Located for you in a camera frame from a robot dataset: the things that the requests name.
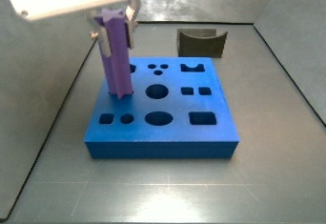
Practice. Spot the blue shape-sorter block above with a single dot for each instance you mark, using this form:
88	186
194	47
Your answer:
175	117

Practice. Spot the black curved fixture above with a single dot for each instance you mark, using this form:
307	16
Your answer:
200	43

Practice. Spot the purple star-profile bar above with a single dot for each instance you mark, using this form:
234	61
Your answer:
116	64

